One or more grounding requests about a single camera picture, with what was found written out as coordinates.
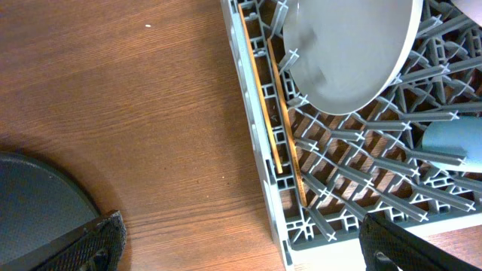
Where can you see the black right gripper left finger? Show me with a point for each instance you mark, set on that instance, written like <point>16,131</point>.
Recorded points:
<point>97,245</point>

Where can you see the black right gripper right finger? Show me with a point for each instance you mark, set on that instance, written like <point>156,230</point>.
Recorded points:
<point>386,246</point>

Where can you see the light blue cup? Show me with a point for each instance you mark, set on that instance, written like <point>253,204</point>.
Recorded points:
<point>457,137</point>

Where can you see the wooden chopstick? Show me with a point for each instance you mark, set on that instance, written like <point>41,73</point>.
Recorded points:
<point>287,125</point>
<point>260,92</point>

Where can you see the light grey plate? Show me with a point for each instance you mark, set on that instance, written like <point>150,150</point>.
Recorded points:
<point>349,50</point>

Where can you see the white pink bowl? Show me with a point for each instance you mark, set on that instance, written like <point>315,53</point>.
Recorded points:
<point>471,8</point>

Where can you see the grey dishwasher rack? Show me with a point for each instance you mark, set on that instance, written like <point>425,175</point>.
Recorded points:
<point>367,161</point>

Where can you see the round black tray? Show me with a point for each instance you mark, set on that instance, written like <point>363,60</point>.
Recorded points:
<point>38,205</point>

